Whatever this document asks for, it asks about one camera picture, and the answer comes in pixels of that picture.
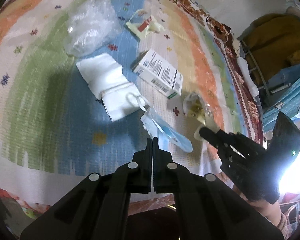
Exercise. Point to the blue grey garment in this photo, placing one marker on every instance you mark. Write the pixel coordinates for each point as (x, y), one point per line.
(287, 76)

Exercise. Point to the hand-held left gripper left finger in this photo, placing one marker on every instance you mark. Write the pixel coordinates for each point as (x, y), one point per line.
(148, 155)

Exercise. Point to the yellow and red wrapper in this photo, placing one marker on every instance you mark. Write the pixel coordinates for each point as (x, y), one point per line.
(142, 26)

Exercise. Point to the metal rack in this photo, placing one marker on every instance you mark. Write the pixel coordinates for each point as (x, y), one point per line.
(259, 76)

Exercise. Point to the clear plastic bag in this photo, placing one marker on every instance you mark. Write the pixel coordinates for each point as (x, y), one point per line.
(90, 27)

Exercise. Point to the striped woven mat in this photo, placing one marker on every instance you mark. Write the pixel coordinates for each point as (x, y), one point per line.
(40, 80)

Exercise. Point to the brown bin with gold rim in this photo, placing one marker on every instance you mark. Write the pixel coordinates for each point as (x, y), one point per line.
(152, 222)

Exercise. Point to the person's right forearm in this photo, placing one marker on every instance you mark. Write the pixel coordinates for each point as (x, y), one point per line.
(267, 210)

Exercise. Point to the white medicine box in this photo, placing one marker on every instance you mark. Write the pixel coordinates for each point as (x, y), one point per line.
(160, 72)

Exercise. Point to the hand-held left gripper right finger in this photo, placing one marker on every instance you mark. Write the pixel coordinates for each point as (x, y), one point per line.
(155, 155)

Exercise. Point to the blue face mask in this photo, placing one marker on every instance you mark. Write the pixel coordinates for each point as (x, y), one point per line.
(170, 135)

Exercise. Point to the mustard hanging garment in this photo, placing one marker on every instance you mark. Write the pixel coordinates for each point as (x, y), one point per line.
(277, 37)

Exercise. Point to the white tissue paper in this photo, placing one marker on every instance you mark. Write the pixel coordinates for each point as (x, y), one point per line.
(100, 72)

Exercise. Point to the clear yellowish wrapper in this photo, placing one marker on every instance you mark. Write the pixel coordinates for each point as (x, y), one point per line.
(195, 107)

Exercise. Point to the white cloth strip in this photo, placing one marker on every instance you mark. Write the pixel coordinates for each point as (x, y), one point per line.
(247, 77)

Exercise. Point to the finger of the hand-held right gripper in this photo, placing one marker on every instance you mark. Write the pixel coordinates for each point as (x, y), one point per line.
(210, 133)

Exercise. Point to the light blue printed cloth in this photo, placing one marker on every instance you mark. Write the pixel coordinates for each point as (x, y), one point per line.
(290, 105)

